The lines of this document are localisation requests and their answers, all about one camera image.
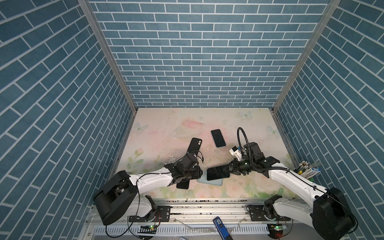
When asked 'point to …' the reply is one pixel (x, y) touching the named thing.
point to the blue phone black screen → (218, 138)
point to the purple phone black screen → (184, 184)
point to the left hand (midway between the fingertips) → (202, 174)
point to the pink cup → (304, 169)
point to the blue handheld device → (223, 230)
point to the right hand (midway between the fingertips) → (222, 168)
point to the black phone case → (195, 145)
